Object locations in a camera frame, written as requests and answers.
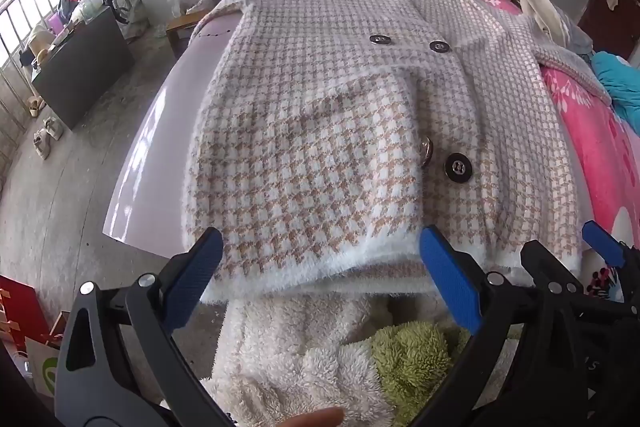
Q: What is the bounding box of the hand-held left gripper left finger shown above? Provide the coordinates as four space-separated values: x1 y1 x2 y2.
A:
52 227 236 427

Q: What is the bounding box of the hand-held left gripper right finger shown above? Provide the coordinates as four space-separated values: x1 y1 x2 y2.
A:
410 224 591 427

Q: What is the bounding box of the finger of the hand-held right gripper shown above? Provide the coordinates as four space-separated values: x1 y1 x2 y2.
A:
581 220 640 288
520 241 588 303

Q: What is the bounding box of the beige houndstooth coat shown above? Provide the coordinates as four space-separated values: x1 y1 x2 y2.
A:
182 0 613 303

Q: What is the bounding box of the person's left hand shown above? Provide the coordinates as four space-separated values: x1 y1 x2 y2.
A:
279 408 346 427

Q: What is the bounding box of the pink floral blanket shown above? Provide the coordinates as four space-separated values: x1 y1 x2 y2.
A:
457 0 640 308

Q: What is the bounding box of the person's white fluffy robe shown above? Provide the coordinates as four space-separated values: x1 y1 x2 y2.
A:
200 294 521 427

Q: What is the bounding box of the teal cloth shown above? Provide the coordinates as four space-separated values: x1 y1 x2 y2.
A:
590 52 640 132

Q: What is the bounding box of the white bag with green print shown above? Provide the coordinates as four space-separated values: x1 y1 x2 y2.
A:
25 337 66 408

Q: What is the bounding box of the red box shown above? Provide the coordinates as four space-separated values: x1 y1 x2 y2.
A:
0 274 53 350

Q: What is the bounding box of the dark cabinet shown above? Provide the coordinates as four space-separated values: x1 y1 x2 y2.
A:
31 7 135 130

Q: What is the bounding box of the beige garment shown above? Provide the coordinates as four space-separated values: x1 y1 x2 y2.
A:
485 0 571 42

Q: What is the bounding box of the wooden stool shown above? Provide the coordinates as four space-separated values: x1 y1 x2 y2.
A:
165 9 208 58

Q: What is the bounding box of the metal railing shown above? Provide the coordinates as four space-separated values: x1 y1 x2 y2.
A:
0 0 76 172

